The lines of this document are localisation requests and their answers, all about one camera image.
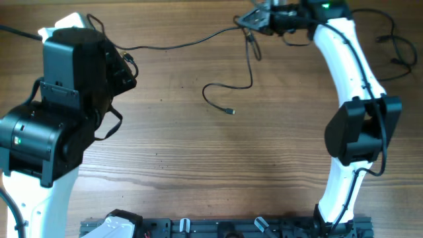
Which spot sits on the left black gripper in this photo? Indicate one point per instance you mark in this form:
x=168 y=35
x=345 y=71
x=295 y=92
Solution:
x=115 y=65

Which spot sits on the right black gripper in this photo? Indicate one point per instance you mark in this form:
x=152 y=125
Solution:
x=265 y=18

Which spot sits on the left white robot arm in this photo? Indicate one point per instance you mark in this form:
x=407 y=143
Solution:
x=44 y=138

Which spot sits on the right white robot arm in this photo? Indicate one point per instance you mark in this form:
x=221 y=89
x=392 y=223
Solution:
x=358 y=135

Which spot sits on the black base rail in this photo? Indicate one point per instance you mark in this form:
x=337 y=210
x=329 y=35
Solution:
x=283 y=227

